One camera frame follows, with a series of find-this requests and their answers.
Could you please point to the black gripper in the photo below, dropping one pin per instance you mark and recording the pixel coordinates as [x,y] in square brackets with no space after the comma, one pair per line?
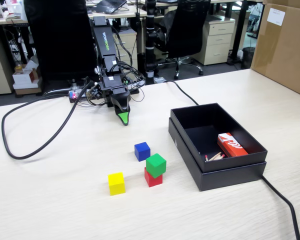
[112,85]

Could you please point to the green cube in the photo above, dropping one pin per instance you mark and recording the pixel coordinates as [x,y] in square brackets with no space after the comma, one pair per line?
[156,166]

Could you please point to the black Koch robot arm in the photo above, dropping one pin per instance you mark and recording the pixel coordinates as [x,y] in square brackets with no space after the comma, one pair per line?
[103,37]

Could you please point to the beige cabinet behind arm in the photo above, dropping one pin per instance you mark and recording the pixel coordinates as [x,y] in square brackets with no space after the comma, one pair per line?
[126,47]

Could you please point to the blue cube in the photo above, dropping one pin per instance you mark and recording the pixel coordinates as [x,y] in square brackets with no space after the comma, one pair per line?
[141,151]

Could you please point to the yellow cube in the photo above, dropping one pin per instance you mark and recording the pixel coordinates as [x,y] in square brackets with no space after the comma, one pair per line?
[116,185]

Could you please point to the red cube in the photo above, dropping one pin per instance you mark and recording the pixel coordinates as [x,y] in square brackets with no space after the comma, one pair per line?
[153,181]

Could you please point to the controller board with red light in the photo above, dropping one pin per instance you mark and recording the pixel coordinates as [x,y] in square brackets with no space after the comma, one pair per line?
[73,96]

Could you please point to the black pole with white tape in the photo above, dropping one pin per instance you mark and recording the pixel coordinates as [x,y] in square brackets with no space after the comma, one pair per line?
[150,37]

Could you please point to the black box tray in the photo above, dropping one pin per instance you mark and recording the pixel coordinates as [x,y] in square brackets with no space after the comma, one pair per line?
[205,117]

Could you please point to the large black office chair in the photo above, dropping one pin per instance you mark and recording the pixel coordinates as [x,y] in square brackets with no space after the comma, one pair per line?
[60,37]

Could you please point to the black mesh office chair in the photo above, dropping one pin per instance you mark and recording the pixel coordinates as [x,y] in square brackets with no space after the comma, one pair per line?
[187,30]

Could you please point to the black laptop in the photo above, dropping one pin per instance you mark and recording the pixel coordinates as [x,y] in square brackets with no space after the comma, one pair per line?
[107,6]

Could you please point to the white cardboard box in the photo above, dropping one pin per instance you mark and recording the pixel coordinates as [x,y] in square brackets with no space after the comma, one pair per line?
[22,77]

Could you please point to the red and white packet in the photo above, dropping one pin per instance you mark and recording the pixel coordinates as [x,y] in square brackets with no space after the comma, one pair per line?
[231,146]

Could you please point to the beige three drawer cabinet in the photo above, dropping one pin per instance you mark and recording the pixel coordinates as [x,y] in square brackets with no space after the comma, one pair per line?
[217,42]

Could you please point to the black box lid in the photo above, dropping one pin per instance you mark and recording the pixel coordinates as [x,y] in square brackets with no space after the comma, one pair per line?
[227,178]

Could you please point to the black waste bin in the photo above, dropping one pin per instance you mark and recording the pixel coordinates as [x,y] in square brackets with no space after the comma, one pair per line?
[248,57]

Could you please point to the beige office desk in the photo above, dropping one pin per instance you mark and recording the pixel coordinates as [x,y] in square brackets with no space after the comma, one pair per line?
[12,21]

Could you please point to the large brown cardboard box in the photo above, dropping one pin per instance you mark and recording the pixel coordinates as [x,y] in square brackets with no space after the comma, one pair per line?
[282,50]

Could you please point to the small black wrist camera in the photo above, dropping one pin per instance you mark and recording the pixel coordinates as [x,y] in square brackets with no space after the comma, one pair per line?
[95,92]

